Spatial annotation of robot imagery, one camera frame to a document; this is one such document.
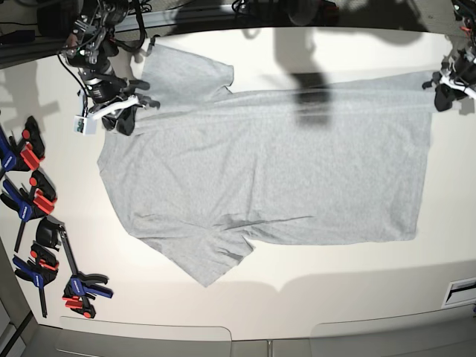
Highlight grey T-shirt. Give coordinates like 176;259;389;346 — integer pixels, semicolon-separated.
97;45;434;286

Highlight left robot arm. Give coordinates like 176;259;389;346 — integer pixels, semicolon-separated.
422;1;475;112

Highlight long black bar clamp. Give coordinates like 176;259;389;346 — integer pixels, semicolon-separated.
36;218;113;319

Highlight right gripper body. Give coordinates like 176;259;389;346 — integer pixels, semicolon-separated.
80;74;139;119

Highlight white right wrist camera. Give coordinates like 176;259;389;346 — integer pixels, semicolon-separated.
74;115;97;135

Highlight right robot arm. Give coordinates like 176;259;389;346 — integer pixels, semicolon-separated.
57;1;147;116

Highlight blue red bar clamp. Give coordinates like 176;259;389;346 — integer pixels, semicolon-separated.
1;116;45;178
1;170;57;253
12;242;59;318

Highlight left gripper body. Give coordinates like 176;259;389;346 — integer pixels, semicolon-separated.
433;72;475;112

